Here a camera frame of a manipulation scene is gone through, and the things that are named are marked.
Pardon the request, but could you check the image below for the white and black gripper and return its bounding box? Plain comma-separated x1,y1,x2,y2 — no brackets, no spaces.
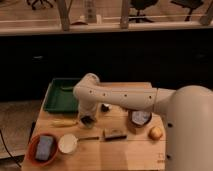
78,102,98,126

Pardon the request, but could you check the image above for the green glass cup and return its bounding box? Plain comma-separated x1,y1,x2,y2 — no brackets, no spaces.
81,116,95,129

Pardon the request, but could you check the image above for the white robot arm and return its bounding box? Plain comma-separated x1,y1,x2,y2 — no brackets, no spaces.
73,73,213,171

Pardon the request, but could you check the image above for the green plastic tray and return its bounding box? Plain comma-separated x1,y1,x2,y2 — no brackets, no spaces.
43,78,79,114

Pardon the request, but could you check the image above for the metal fork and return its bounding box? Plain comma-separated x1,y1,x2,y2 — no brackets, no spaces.
77,136,100,141

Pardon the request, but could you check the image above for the dark brush block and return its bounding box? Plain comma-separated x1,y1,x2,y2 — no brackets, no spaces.
103,129,127,141

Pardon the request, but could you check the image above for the yellow banana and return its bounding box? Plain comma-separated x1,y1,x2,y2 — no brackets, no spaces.
51,120,78,128

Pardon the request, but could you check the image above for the white cup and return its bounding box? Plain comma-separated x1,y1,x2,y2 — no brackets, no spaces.
58,134,78,154

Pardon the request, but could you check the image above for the brown bowl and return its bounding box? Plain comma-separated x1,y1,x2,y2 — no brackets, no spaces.
129,110,152,128

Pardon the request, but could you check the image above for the crumpled white paper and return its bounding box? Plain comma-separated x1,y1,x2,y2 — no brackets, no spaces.
132,111,151,125

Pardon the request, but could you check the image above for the blue sponge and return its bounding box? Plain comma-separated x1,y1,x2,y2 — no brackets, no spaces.
35,135,53,161

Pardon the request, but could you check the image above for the yellow potato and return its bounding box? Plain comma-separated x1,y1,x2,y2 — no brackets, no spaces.
148,126,163,141

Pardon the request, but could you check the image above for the black office chair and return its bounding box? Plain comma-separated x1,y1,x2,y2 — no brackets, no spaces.
130,0,158,23

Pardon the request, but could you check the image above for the white handled brush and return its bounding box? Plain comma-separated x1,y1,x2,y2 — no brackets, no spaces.
101,104,111,112

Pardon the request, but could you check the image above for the black cable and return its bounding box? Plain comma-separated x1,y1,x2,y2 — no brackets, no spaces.
0,129,23,169

